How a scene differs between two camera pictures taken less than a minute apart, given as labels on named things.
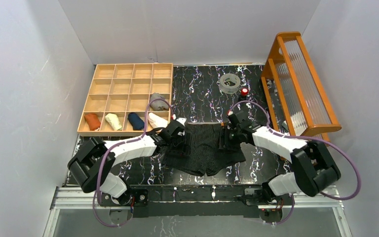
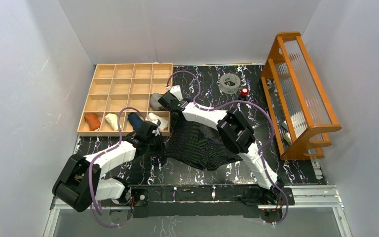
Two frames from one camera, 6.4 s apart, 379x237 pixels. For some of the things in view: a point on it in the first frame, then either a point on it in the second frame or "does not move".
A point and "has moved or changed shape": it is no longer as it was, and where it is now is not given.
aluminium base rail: x=326 y=197 does not move
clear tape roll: x=229 y=83 does not move
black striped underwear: x=205 y=157 has moved or changed shape
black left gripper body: x=179 y=135 -> x=156 y=143
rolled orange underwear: x=93 y=121 does not move
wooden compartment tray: x=128 y=99 does not move
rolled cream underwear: x=113 y=120 does not move
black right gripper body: x=228 y=135 -> x=165 y=99
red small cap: x=244 y=91 does not move
